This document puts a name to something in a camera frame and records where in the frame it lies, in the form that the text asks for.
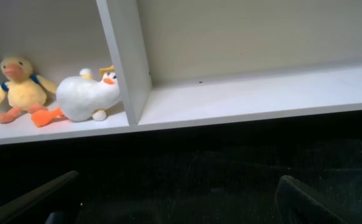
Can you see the white shelf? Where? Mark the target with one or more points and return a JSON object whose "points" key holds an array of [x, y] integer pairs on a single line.
{"points": [[230, 93]]}

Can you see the white plush duck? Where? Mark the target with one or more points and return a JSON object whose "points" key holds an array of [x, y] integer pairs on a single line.
{"points": [[82, 96]]}

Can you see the yellow plush duck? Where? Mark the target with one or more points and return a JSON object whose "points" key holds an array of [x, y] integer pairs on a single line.
{"points": [[23, 90]]}

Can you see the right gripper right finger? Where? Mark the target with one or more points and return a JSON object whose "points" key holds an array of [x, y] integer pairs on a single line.
{"points": [[302, 202]]}

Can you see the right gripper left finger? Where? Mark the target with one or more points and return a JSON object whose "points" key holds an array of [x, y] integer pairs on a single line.
{"points": [[40, 199]]}

